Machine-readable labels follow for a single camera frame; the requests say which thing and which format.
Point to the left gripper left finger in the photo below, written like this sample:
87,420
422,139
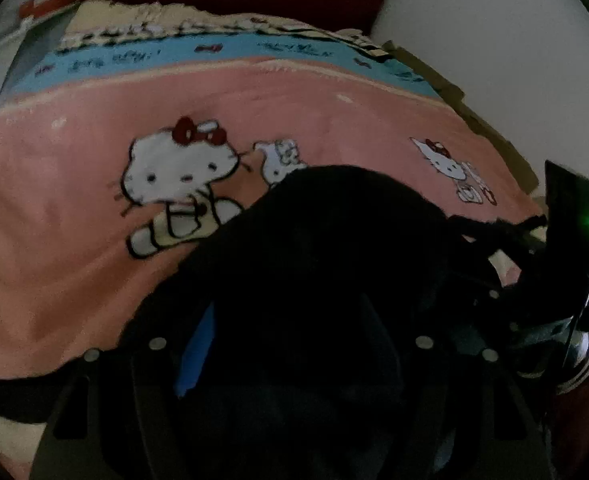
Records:
111,418

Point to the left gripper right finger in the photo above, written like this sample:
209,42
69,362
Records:
467,415

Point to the black large jacket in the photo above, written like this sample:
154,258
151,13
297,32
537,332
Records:
317,291

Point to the olive mattress edge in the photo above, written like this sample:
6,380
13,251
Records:
455,97

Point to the pink Hello Kitty blanket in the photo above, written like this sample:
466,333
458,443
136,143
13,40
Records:
145,128

